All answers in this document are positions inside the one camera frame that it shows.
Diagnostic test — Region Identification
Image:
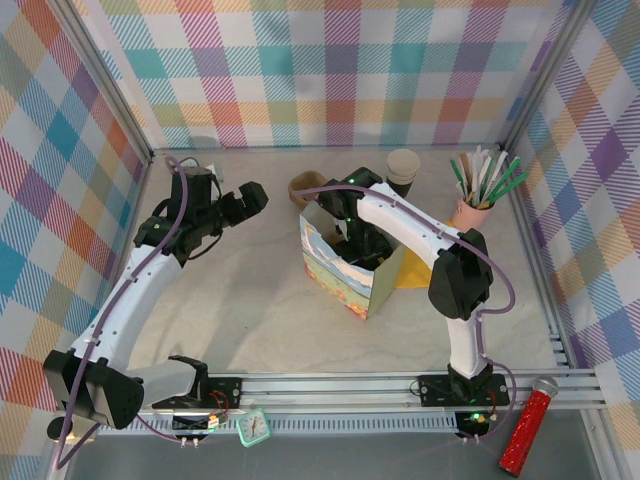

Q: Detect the painted paper gift bag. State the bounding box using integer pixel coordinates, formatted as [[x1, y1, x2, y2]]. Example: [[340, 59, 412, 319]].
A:
[[298, 199, 407, 321]]

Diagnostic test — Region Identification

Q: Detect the black paper cup stack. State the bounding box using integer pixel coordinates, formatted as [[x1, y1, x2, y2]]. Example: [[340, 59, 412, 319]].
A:
[[385, 148, 422, 199]]

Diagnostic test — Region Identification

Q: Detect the yellow paper napkin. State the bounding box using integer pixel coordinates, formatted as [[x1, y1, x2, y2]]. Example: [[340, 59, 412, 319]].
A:
[[394, 249, 434, 291]]

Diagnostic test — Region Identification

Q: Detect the pink cup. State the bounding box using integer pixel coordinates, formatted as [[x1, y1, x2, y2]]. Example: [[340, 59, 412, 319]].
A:
[[446, 198, 495, 235]]

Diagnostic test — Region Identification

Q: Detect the brown stir stick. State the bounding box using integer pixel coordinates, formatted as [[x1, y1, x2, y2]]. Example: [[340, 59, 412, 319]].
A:
[[459, 152, 475, 197]]

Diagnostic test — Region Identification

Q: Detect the small circuit board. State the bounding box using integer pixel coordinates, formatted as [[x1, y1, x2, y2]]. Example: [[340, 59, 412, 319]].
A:
[[455, 409, 489, 432], [172, 413, 221, 435]]

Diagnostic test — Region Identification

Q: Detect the mint square clock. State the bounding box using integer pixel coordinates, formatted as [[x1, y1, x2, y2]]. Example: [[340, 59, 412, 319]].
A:
[[236, 407, 272, 448]]

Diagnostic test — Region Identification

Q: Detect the red glitter microphone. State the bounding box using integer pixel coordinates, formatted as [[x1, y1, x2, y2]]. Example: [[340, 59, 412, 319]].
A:
[[498, 377, 560, 476]]

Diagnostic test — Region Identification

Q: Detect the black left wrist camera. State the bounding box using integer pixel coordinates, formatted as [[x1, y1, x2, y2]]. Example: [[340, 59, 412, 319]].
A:
[[168, 162, 225, 212]]

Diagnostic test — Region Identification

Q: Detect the aluminium frame post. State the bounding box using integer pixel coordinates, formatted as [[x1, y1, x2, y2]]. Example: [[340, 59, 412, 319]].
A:
[[57, 0, 155, 166], [498, 0, 589, 151]]

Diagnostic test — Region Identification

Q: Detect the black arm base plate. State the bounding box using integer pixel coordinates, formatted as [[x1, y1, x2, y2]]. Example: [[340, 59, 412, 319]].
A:
[[151, 377, 243, 412], [418, 372, 510, 407]]

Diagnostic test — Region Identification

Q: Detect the aluminium frame rail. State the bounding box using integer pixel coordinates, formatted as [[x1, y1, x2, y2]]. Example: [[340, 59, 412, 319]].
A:
[[59, 372, 606, 412]]

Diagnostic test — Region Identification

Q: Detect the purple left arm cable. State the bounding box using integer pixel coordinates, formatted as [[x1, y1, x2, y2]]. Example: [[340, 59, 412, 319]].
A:
[[51, 155, 216, 471]]

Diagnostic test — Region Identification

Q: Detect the slotted grey cable duct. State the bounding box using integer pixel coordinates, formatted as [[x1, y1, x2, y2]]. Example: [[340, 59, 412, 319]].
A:
[[97, 417, 460, 435]]

